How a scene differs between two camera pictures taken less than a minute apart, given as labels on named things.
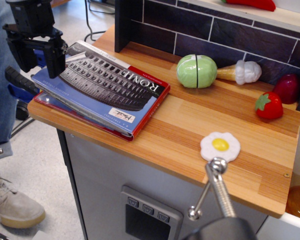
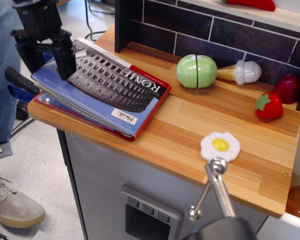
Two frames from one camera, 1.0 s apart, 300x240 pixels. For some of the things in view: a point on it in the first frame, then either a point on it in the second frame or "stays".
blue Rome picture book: [102, 91] stays
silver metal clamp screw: [215, 168] stays
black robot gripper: [33, 22] to [41, 21]
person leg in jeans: [3, 116] stays
